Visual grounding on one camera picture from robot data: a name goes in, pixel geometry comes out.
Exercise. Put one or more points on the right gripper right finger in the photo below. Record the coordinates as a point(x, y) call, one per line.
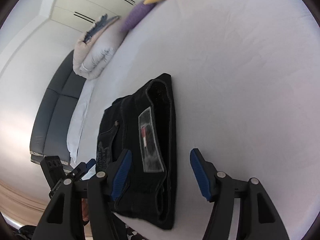
point(204, 172)

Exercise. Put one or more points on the white bed mattress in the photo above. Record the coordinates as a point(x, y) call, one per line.
point(245, 77)

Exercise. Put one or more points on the purple cushion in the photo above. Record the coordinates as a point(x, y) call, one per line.
point(136, 15)

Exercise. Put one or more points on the black denim pants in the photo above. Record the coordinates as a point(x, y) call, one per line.
point(144, 123)

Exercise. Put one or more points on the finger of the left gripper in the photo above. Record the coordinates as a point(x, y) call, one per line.
point(90, 164)

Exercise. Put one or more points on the folded blue denim garment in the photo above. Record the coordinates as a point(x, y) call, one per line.
point(100, 24)

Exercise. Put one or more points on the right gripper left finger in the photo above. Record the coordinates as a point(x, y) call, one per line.
point(117, 173)

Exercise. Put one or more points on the white pillow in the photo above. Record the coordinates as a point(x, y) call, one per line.
point(77, 121)

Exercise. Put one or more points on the folded beige duvet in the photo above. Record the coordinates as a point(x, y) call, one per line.
point(91, 58)

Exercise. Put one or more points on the person left hand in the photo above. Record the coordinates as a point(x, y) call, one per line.
point(85, 210)

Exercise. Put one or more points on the cream wardrobe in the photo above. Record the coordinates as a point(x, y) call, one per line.
point(95, 2)

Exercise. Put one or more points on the dark grey headboard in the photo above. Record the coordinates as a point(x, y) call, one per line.
point(50, 129)

